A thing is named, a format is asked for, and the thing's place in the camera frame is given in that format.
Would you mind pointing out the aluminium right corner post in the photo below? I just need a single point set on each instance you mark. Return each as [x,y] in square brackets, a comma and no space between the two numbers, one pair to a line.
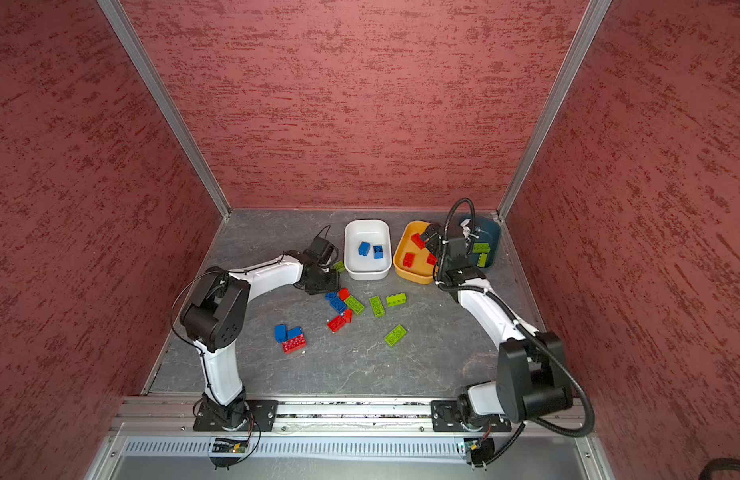
[587,30]

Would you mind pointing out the aluminium corner post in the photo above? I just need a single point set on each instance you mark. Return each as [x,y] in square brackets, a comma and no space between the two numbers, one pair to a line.
[587,30]
[124,30]

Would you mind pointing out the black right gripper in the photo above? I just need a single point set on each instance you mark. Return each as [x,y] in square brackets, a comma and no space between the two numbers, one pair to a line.
[429,232]

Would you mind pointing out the dark teal plastic container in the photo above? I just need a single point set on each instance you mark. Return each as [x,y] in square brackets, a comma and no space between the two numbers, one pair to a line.
[487,231]

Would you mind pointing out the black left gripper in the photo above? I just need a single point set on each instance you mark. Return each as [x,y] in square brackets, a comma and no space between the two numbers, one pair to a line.
[331,286]

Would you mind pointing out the aluminium left corner post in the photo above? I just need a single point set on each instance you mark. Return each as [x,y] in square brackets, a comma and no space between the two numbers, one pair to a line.
[124,30]

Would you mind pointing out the white plastic container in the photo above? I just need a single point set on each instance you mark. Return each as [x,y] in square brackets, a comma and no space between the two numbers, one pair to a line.
[366,268]

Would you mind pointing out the white slotted cable duct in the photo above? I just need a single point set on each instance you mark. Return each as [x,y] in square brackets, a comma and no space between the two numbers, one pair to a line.
[425,449]

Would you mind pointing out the yellow plastic container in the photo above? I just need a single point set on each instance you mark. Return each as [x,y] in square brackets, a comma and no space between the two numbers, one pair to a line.
[421,273]

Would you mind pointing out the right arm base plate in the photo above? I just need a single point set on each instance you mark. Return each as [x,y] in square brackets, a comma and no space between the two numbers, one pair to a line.
[457,416]

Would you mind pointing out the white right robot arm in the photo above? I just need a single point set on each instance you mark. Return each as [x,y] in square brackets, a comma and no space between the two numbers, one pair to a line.
[530,382]

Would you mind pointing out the aluminium front rail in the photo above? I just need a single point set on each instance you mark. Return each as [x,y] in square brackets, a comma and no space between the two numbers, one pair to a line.
[289,416]

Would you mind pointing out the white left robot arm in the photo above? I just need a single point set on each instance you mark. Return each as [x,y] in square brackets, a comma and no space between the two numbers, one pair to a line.
[215,308]

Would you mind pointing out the green lego brick tilted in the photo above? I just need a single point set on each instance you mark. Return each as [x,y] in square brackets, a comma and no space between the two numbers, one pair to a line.
[355,305]

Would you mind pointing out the blue lego brick small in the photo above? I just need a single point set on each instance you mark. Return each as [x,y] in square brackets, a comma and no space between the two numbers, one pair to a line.
[294,333]

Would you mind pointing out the green lego brick upright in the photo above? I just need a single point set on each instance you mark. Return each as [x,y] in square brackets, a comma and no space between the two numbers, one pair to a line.
[377,307]

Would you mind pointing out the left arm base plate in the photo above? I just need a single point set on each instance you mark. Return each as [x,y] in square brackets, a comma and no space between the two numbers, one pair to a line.
[241,415]

